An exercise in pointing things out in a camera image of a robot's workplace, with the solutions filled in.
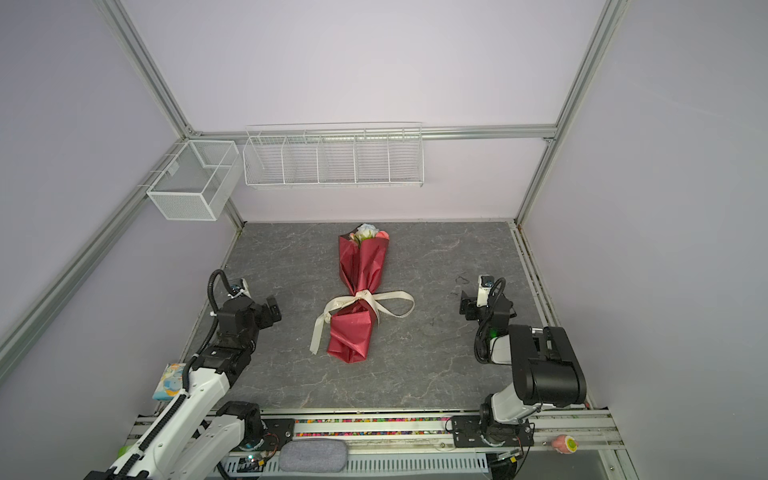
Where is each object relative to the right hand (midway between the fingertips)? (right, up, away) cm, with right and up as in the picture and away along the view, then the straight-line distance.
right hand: (480, 292), depth 93 cm
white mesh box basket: (-90, +35, +2) cm, 97 cm away
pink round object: (+12, -31, -25) cm, 42 cm away
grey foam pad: (-46, -34, -25) cm, 62 cm away
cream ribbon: (-36, -1, -2) cm, 36 cm away
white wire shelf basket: (-47, +45, +4) cm, 65 cm away
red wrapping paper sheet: (-39, -10, -7) cm, 41 cm away
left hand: (-65, -2, -11) cm, 66 cm away
